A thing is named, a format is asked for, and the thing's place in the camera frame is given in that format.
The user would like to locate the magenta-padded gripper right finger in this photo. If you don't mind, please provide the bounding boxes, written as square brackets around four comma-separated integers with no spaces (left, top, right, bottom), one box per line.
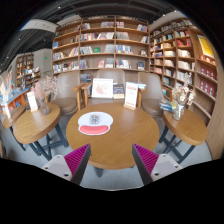
[131,143,184,186]

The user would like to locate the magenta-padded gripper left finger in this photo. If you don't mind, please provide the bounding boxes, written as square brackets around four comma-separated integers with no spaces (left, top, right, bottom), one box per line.
[41,143,92,186]

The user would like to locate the transparent computer mouse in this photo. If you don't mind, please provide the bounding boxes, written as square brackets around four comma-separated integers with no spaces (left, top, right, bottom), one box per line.
[88,114,102,126]

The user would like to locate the white mouse pad red rest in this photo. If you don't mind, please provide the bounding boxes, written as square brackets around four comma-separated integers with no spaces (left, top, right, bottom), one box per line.
[77,111,114,136]

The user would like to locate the round wooden side table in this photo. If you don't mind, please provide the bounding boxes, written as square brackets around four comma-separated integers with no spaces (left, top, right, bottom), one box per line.
[12,102,70,162]
[0,104,27,152]
[158,108,209,164]

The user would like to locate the colourful book stack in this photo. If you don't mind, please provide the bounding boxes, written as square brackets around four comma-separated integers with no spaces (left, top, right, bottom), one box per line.
[159,99,178,113]

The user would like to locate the glass vase dried flowers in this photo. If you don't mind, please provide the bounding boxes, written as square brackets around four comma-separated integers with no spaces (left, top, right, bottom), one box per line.
[170,72,197,122]
[31,74,59,116]

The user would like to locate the beige wooden armchair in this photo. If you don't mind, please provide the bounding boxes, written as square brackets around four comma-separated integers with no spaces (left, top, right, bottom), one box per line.
[49,70,84,117]
[80,68,143,108]
[137,71,173,118]

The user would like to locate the white orange table sign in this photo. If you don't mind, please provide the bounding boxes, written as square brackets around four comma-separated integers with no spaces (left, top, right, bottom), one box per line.
[123,81,139,111]

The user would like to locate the small white table sign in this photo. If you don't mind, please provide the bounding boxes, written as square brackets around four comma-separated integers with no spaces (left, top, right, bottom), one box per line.
[26,90,39,113]

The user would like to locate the dark cover book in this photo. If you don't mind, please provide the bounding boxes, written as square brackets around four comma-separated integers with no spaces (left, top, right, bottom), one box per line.
[112,83,126,100]

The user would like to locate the white framed picture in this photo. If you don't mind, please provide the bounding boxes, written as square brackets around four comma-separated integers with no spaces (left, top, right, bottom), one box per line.
[90,77,115,100]

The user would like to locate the low display shelf with books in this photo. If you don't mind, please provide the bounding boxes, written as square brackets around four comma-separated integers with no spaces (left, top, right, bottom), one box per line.
[0,87,30,116]

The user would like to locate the narrow distant bookshelf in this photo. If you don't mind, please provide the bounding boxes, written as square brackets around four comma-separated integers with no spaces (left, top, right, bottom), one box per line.
[15,53,35,88]

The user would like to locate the wide wooden bookshelf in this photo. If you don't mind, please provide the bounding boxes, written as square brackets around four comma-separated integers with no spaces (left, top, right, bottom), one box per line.
[51,14,151,84]

